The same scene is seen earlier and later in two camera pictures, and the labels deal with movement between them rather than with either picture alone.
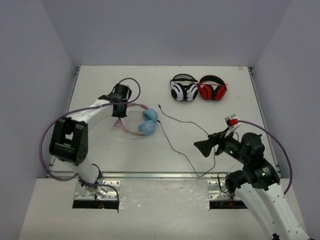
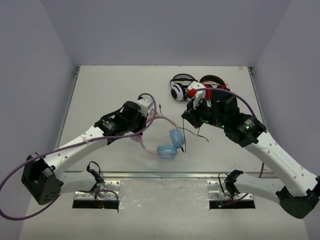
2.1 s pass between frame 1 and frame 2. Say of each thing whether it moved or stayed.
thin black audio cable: moved
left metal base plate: stayed
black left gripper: moved
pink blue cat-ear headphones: moved
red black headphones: stayed
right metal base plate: stayed
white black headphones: stayed
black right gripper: moved
